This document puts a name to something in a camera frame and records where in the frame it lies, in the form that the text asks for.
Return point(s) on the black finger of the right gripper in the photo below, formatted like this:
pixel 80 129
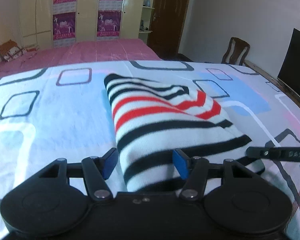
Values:
pixel 289 154

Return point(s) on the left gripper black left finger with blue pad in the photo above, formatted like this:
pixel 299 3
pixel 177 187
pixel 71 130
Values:
pixel 96 170

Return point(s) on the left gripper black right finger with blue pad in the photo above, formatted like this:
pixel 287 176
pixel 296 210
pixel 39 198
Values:
pixel 194 171

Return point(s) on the striped knit children's sweater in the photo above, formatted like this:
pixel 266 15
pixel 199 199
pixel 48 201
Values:
pixel 152 119

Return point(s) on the white patterned bed sheet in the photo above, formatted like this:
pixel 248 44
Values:
pixel 53 118

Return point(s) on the black television screen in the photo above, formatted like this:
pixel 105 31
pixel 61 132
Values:
pixel 290 71

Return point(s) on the dark wooden chair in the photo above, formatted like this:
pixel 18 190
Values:
pixel 236 52

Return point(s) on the pink bed sheet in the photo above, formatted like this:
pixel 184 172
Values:
pixel 81 52

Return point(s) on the orange patterned cushion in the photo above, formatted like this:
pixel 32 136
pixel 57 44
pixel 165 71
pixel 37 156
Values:
pixel 10 51

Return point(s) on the corner shelf unit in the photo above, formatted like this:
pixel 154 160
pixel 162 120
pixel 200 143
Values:
pixel 146 19

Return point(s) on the lower right purple poster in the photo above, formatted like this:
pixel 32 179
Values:
pixel 108 25

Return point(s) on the lower left purple poster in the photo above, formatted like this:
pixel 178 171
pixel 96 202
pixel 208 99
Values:
pixel 64 29

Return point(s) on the cream wardrobe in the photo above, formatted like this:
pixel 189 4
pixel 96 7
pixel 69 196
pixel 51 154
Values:
pixel 36 17

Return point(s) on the dark wooden door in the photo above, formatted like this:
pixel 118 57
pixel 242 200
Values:
pixel 166 27

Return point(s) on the wooden bed frame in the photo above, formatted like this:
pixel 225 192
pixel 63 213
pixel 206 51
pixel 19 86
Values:
pixel 279 84

